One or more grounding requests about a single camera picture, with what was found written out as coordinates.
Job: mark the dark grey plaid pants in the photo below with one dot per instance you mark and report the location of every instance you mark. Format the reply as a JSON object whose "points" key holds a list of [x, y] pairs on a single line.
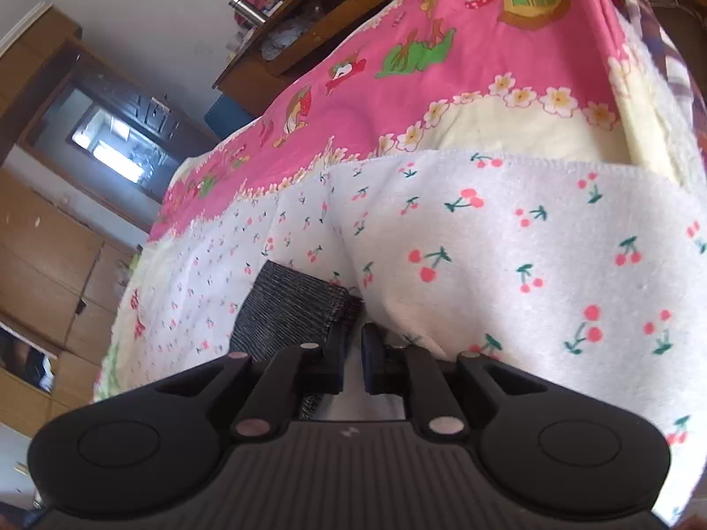
{"points": [[287, 298]]}

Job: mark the pink cartoon printed quilt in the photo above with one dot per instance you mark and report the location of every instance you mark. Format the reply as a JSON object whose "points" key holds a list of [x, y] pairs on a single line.
{"points": [[414, 22]]}

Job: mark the blue foam mat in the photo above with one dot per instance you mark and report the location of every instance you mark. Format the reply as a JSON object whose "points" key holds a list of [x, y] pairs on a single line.
{"points": [[226, 116]]}

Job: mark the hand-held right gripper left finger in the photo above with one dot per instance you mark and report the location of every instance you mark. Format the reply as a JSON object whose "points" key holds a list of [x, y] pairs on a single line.
{"points": [[334, 359]]}

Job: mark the white cherry print sheet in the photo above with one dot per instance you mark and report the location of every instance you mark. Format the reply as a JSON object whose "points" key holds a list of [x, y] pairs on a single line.
{"points": [[497, 265]]}

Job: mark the wooden side cabinet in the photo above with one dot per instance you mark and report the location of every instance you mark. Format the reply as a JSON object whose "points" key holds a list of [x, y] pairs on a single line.
{"points": [[331, 0]]}

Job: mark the steel thermos bottle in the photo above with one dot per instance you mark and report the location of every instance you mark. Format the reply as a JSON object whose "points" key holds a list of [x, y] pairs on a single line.
{"points": [[248, 10]]}

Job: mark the dark brown door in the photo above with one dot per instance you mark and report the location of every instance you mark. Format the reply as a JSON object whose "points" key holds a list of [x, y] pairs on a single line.
{"points": [[138, 105]]}

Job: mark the purple plaid cloth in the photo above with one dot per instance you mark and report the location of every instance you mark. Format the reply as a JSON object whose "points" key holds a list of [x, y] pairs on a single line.
{"points": [[663, 38]]}

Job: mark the plastic bags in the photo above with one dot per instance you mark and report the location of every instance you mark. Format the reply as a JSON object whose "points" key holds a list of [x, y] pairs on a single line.
{"points": [[126, 270]]}

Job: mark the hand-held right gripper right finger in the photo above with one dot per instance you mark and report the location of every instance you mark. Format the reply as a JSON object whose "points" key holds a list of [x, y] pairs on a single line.
{"points": [[371, 359]]}

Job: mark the white cloth in desk shelf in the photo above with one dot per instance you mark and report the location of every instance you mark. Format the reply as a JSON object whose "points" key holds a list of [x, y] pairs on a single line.
{"points": [[281, 38]]}

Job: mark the pile of clothes in wardrobe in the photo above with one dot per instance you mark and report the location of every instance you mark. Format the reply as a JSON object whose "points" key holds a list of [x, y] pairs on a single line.
{"points": [[25, 361]]}

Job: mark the wooden wardrobe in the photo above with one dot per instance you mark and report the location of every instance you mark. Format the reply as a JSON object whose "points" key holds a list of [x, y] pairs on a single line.
{"points": [[38, 254]]}

